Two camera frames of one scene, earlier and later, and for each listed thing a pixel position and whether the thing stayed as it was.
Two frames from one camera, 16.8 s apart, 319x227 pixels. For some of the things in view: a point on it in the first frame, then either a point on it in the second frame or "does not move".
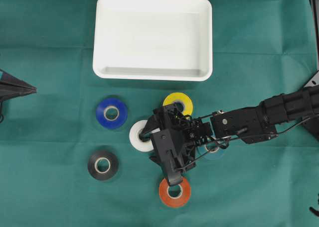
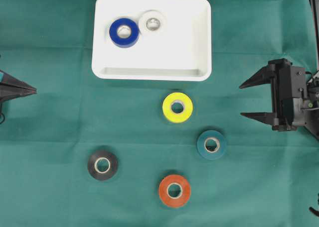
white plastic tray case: (153, 37) does not move
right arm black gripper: (197, 130) to (289, 91)
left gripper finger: (9, 94) does not move
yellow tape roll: (184, 98) does not move
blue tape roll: (120, 118) to (124, 33)
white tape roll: (135, 139) to (152, 22)
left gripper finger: (7, 81) does not move
